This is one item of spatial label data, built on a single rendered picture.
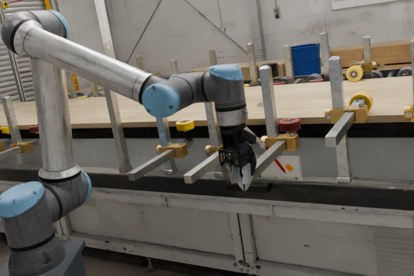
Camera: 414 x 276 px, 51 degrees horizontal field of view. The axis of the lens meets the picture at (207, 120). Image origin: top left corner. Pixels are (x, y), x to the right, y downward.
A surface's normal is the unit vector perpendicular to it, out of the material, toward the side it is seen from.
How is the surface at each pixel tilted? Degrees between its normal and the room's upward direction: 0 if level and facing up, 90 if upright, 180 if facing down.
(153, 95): 92
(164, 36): 90
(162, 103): 92
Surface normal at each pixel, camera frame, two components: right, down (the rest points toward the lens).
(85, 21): 0.84, 0.00
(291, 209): -0.47, 0.26
